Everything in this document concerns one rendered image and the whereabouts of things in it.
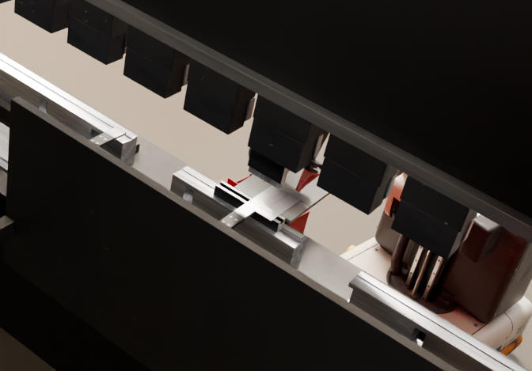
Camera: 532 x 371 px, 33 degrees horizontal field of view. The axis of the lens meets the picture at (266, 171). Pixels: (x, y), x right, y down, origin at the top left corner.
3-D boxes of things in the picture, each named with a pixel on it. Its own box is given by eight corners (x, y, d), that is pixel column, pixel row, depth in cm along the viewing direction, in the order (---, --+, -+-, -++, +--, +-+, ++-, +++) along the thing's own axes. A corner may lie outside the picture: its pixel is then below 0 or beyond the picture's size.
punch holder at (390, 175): (387, 201, 209) (408, 141, 200) (370, 216, 203) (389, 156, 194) (333, 171, 215) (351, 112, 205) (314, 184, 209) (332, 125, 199)
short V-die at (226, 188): (283, 227, 227) (285, 218, 225) (276, 232, 225) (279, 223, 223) (220, 190, 235) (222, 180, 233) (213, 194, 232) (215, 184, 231)
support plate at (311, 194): (343, 183, 245) (344, 180, 244) (290, 224, 225) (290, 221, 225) (290, 153, 252) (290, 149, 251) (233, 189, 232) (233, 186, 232)
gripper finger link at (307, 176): (297, 198, 230) (314, 165, 228) (275, 183, 232) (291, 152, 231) (307, 198, 236) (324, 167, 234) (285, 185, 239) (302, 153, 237)
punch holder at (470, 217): (464, 244, 201) (489, 184, 192) (448, 261, 195) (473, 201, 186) (406, 211, 207) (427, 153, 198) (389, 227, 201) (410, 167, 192)
